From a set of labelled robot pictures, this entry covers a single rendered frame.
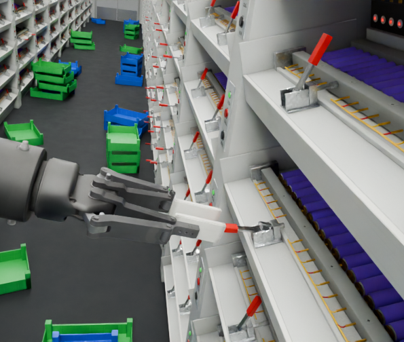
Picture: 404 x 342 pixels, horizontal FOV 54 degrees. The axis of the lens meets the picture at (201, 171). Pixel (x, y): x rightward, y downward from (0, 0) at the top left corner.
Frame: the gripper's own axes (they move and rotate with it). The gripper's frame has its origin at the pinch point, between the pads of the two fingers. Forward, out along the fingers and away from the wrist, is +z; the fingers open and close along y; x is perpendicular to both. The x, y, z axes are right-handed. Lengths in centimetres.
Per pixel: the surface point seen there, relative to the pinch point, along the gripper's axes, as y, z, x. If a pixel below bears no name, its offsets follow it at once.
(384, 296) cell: 15.3, 17.8, 5.4
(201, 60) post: -88, 11, 5
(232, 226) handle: 0.0, 5.2, 0.3
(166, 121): -155, 17, -43
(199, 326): -17.4, 16.2, -38.5
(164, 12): -228, 5, 2
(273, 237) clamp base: 0.7, 11.2, 0.5
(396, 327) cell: 19.2, 17.0, 5.1
